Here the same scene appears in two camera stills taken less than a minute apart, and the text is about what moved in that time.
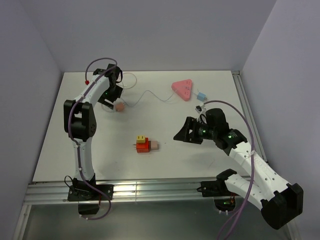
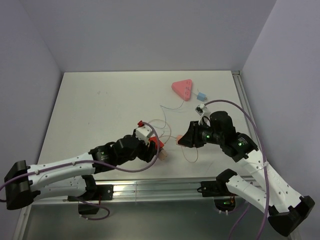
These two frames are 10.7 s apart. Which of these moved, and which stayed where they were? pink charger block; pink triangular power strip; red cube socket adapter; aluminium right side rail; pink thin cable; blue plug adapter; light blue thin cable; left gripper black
Moved: light blue thin cable; left gripper black; pink thin cable; red cube socket adapter; pink charger block
Stayed: pink triangular power strip; aluminium right side rail; blue plug adapter
